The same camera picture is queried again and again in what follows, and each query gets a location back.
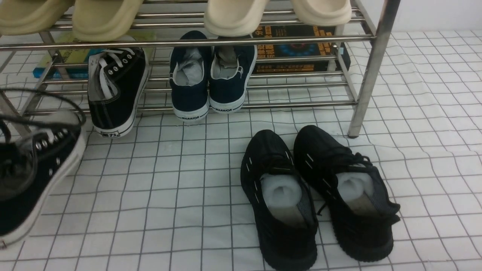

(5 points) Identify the olive foam slipper far left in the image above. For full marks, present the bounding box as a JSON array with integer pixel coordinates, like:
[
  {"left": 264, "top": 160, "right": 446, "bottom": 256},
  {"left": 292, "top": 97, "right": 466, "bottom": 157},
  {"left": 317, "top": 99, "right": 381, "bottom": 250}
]
[{"left": 0, "top": 0, "right": 75, "bottom": 36}]

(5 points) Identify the black knit sneaker right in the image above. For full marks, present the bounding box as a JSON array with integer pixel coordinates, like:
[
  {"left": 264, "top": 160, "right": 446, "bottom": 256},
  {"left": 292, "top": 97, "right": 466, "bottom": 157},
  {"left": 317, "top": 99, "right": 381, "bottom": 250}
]
[{"left": 294, "top": 125, "right": 401, "bottom": 262}]

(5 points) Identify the navy Warrior sneaker left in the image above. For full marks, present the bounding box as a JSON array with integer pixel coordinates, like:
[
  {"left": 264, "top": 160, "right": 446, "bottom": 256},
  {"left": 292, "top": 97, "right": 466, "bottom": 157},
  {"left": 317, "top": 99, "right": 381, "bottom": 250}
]
[{"left": 169, "top": 46, "right": 212, "bottom": 122}]

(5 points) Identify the olive foam slipper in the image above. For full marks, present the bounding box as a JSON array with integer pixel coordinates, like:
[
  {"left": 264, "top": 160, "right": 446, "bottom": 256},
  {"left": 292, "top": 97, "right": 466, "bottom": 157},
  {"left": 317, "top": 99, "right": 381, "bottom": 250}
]
[
  {"left": 71, "top": 0, "right": 143, "bottom": 42},
  {"left": 0, "top": 0, "right": 75, "bottom": 36}
]

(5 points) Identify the silver metal shoe rack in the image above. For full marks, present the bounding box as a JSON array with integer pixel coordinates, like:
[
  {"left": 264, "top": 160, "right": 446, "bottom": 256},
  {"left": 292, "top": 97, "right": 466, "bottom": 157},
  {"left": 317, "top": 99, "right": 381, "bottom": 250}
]
[{"left": 1, "top": 0, "right": 400, "bottom": 139}]

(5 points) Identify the navy warrior sneaker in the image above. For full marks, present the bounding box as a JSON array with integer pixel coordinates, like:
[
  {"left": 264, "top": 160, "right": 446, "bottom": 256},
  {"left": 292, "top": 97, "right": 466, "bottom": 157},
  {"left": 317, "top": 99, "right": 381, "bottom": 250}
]
[
  {"left": 209, "top": 44, "right": 258, "bottom": 114},
  {"left": 169, "top": 46, "right": 212, "bottom": 122}
]

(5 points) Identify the green blue book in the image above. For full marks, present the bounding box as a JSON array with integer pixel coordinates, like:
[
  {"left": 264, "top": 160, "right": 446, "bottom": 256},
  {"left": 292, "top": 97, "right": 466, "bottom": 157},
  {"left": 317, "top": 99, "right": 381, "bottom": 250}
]
[{"left": 32, "top": 30, "right": 157, "bottom": 79}]

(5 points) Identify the cream foam slipper right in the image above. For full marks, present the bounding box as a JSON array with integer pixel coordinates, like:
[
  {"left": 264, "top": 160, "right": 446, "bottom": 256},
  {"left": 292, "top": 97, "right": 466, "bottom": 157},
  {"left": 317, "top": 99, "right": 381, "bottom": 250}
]
[{"left": 291, "top": 0, "right": 352, "bottom": 26}]

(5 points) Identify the black knit sneaker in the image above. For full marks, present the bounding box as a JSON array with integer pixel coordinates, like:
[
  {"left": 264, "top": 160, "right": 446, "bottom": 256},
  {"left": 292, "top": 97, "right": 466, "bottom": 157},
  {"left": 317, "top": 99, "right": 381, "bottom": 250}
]
[
  {"left": 240, "top": 130, "right": 318, "bottom": 271},
  {"left": 294, "top": 125, "right": 401, "bottom": 262}
]

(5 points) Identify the white grid floor cloth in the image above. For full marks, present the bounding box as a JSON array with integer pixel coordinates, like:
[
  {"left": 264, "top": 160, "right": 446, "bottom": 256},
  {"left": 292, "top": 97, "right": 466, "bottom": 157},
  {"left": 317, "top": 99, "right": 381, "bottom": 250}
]
[{"left": 1, "top": 30, "right": 482, "bottom": 271}]

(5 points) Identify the black orange printed box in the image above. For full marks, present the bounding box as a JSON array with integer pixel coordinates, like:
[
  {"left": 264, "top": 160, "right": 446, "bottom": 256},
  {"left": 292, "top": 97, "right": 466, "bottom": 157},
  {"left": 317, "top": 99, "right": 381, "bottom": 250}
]
[{"left": 252, "top": 25, "right": 336, "bottom": 74}]

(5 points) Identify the black canvas sneaker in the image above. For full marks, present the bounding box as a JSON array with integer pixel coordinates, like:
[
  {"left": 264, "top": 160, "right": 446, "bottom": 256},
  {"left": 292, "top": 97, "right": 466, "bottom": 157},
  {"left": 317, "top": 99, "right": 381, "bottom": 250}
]
[
  {"left": 87, "top": 47, "right": 150, "bottom": 139},
  {"left": 0, "top": 110, "right": 87, "bottom": 249}
]

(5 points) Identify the black knit sneaker left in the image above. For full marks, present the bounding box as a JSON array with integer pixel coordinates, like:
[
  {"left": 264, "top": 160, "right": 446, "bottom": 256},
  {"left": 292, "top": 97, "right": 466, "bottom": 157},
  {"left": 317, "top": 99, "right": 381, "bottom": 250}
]
[{"left": 240, "top": 130, "right": 318, "bottom": 271}]

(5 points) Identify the cream foam slipper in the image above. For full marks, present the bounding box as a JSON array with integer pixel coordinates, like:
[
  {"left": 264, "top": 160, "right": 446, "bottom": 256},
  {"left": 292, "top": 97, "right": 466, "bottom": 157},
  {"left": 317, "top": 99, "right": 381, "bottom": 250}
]
[
  {"left": 291, "top": 0, "right": 352, "bottom": 26},
  {"left": 204, "top": 0, "right": 269, "bottom": 37}
]

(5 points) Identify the navy Warrior sneaker right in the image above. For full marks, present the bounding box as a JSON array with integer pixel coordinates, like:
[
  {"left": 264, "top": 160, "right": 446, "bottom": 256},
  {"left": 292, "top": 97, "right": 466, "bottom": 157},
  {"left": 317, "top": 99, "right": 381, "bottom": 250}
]
[{"left": 209, "top": 44, "right": 258, "bottom": 114}]

